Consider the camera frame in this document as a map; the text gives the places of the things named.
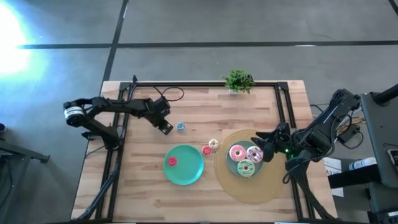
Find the black power adapter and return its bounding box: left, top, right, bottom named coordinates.
left=337, top=124, right=361, bottom=144

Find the white plastic bottle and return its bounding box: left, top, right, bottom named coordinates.
left=348, top=157, right=378, bottom=171

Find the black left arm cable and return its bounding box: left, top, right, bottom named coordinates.
left=132, top=81, right=185, bottom=103

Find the large green frosted donut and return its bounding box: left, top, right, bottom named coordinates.
left=236, top=159, right=256, bottom=178

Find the tan round placemat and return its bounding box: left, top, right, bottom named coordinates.
left=213, top=129, right=290, bottom=205

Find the white paper sheet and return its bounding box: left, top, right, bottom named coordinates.
left=322, top=156, right=345, bottom=198

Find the dark grey equipment stand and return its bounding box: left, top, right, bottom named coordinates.
left=359, top=83, right=398, bottom=188

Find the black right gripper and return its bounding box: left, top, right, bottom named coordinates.
left=251, top=122, right=293, bottom=162

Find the teal round plate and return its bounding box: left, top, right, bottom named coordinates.
left=163, top=144, right=205, bottom=187

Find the large pink frosted donut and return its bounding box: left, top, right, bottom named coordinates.
left=228, top=144, right=248, bottom=163

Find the large purple frosted donut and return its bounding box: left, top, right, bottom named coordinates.
left=246, top=146, right=264, bottom=164

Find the dark grey side table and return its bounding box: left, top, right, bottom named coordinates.
left=0, top=136, right=51, bottom=224

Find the yellow cable bundle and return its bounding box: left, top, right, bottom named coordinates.
left=336, top=116, right=365, bottom=134

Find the small potted green plant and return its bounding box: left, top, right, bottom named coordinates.
left=220, top=69, right=256, bottom=95

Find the grey-blue round plate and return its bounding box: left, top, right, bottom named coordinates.
left=226, top=140, right=266, bottom=179

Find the black metal table frame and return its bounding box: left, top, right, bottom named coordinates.
left=93, top=74, right=338, bottom=222

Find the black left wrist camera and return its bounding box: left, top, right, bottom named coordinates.
left=154, top=96, right=172, bottom=118

